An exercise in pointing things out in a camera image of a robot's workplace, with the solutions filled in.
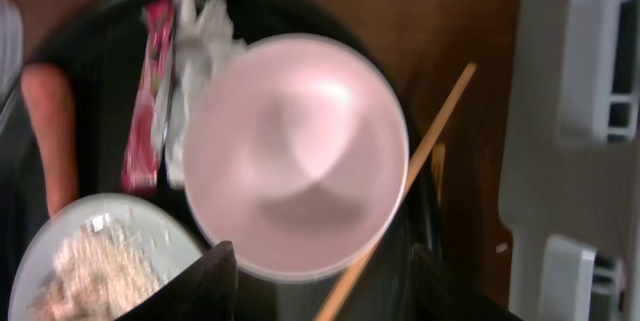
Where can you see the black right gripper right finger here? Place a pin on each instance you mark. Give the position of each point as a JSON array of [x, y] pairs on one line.
[[438, 295]]

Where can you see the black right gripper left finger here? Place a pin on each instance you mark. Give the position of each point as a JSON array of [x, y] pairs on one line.
[[206, 290]]

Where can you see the pink bowl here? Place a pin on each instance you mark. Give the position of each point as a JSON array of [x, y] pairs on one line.
[[292, 153]]

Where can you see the grey dishwasher rack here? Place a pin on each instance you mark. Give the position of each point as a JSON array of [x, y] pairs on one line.
[[569, 189]]

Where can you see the grey plate with food scraps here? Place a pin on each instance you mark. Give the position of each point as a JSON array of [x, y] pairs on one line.
[[99, 258]]

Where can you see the red snack wrapper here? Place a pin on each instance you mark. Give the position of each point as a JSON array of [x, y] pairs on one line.
[[145, 142]]

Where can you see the round black tray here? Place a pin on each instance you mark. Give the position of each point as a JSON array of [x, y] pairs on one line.
[[101, 50]]

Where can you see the orange carrot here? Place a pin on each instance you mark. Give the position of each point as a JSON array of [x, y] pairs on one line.
[[50, 105]]

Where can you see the crumpled white tissue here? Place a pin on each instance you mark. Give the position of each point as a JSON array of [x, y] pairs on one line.
[[203, 46]]

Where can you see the clear plastic bin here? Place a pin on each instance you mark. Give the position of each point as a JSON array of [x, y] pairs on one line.
[[11, 47]]

